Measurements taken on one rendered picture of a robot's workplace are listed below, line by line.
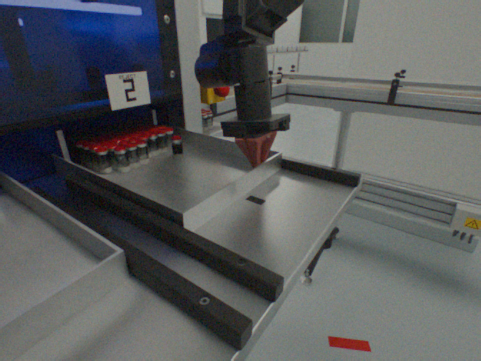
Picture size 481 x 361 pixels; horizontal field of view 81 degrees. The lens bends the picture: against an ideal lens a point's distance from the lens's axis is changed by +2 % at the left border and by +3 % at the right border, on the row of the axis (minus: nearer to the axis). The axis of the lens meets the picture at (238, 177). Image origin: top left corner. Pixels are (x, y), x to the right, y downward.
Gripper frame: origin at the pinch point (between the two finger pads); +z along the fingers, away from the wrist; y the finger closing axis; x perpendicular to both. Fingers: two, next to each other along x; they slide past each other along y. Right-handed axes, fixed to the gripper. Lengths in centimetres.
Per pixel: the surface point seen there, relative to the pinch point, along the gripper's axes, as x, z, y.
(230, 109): -39, -5, 36
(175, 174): 7.7, -0.3, 13.7
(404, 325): -69, 94, -19
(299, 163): -6.8, 0.8, -4.4
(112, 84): 9.9, -17.1, 22.5
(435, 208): -85, 44, -25
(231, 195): 9.7, 0.8, -0.9
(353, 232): -123, 87, 16
